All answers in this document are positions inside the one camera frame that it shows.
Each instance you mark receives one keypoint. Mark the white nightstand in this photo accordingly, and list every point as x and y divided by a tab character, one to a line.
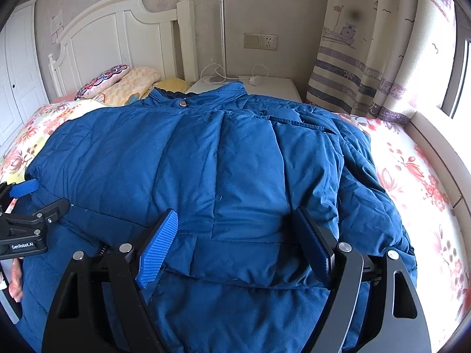
281	88

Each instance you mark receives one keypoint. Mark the white wooden headboard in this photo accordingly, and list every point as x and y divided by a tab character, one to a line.
112	32

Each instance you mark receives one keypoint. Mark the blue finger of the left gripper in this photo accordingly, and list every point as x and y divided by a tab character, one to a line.
19	190

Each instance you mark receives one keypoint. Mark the person's left hand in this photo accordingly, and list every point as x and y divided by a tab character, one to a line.
15	285

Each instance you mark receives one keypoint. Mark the white wardrobe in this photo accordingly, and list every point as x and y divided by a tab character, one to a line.
22	87

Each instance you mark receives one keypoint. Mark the patterned striped curtain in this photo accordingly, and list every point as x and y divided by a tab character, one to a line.
384	59

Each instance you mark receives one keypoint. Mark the wall power outlet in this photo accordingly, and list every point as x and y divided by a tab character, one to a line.
260	41

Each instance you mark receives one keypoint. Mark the peach checkered pillow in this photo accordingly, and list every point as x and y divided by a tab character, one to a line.
132	87

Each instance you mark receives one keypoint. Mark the blue red patterned pillow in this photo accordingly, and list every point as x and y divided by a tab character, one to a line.
102	82

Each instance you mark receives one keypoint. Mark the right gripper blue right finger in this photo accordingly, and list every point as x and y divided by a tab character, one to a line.
317	244

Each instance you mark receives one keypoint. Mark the yellow pillow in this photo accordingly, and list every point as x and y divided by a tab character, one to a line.
172	85

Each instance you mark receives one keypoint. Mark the blue down jacket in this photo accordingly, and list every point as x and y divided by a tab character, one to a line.
234	167

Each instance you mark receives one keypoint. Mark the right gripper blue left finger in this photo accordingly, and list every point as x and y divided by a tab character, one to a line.
153	252

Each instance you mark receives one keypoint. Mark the floral bed quilt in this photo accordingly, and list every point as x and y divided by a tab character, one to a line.
403	170

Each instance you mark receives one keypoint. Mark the silver lamp pole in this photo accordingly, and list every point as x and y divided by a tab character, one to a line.
223	39

